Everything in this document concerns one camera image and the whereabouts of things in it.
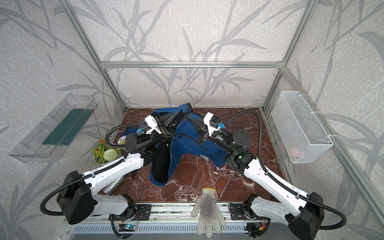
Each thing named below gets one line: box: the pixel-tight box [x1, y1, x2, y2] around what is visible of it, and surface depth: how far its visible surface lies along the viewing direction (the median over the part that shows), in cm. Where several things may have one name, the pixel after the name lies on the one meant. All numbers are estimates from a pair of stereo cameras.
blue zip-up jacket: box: [149, 102, 230, 186], surface depth 68 cm
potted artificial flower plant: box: [93, 139, 122, 165], surface depth 79 cm
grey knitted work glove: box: [191, 187, 226, 239], surface depth 75 cm
